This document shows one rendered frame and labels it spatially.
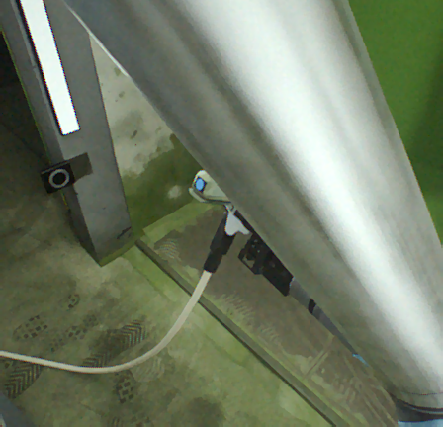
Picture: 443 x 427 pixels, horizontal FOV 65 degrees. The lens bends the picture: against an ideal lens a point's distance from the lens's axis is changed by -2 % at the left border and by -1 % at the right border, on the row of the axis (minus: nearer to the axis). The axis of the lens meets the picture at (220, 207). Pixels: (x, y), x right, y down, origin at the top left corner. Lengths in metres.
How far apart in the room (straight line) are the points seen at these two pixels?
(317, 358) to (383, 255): 1.14
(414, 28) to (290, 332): 1.01
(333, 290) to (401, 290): 0.03
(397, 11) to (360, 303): 1.03
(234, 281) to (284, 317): 0.24
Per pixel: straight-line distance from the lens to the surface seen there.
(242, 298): 1.39
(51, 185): 1.27
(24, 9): 1.11
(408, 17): 1.17
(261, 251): 0.61
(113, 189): 1.42
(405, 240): 0.19
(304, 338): 1.33
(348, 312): 0.22
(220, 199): 0.61
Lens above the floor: 1.18
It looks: 40 degrees down
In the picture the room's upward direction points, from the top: straight up
